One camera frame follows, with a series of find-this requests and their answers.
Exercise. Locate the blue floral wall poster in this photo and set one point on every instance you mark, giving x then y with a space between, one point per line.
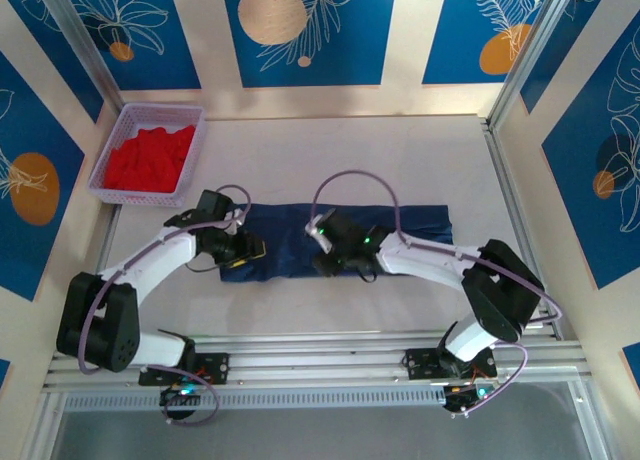
615 130
4 375
165 55
350 30
632 362
50 130
450 40

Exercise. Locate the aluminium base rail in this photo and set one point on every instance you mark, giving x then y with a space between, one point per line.
320 360

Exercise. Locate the red cloth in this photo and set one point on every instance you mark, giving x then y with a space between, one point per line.
140 160

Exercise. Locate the aluminium table side rail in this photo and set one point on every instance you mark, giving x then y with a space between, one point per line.
505 190
111 230

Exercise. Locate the navy blue t-shirt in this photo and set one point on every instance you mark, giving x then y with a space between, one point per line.
285 240

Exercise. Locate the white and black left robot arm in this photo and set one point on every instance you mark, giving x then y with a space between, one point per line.
150 260

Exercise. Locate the aluminium frame bar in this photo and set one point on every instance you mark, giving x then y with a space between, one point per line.
595 425
42 430

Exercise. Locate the aluminium frame post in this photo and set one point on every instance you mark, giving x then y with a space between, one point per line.
82 45
530 50

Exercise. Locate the lavender perforated plastic basket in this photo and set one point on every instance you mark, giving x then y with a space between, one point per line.
125 200

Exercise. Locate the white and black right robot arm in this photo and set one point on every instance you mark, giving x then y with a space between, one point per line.
425 262

